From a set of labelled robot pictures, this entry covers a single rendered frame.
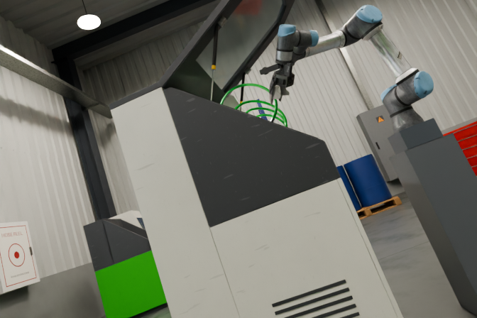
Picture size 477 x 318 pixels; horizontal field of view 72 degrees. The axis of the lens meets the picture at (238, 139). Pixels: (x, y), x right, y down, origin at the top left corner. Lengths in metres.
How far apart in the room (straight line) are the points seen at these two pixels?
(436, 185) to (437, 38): 8.35
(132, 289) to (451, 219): 4.34
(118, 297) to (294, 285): 4.14
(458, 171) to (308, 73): 7.32
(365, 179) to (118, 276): 4.46
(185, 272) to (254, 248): 0.31
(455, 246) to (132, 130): 1.55
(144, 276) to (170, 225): 3.74
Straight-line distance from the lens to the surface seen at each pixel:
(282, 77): 1.54
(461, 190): 1.84
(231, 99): 2.21
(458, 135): 5.84
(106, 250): 5.35
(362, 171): 6.58
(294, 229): 1.38
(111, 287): 5.37
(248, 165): 1.40
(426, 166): 1.79
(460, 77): 9.85
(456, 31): 10.26
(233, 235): 1.42
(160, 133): 1.54
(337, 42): 1.85
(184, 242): 1.49
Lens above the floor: 0.78
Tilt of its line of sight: 13 degrees up
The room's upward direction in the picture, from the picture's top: 21 degrees counter-clockwise
